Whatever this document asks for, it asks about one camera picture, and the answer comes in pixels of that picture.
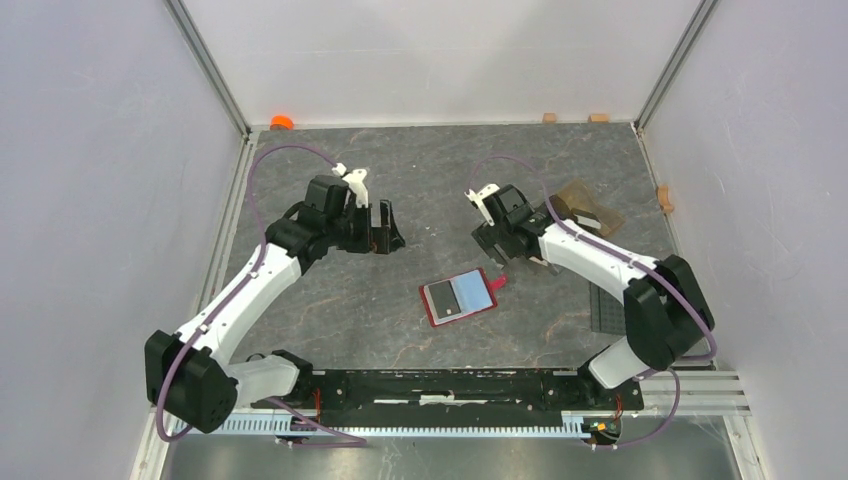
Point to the orange round cap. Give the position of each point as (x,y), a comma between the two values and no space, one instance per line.
(281,122)

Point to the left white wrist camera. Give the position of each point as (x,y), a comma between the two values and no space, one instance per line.
(356,181)

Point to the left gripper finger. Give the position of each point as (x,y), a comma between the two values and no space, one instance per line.
(386,214)
(385,241)

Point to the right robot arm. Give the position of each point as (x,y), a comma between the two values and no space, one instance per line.
(665,311)

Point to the white card stack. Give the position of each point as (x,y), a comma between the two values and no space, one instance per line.
(589,222)

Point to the grey studded baseplate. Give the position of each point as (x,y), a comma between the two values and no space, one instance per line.
(607,315)

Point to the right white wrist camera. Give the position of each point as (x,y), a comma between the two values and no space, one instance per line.
(478,197)

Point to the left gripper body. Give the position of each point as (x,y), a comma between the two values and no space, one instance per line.
(356,229)

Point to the tiered acrylic card stand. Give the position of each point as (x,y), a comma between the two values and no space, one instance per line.
(576,197)

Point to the curved wooden piece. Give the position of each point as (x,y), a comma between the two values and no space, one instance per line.
(664,199)

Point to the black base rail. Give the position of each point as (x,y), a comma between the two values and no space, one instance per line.
(522,397)

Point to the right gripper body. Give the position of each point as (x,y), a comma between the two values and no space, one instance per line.
(488,236)

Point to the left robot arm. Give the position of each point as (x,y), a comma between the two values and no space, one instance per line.
(190,374)

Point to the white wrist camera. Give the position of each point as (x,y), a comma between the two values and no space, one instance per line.
(478,197)
(356,181)

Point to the black credit card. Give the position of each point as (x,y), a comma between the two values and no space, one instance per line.
(441,302)

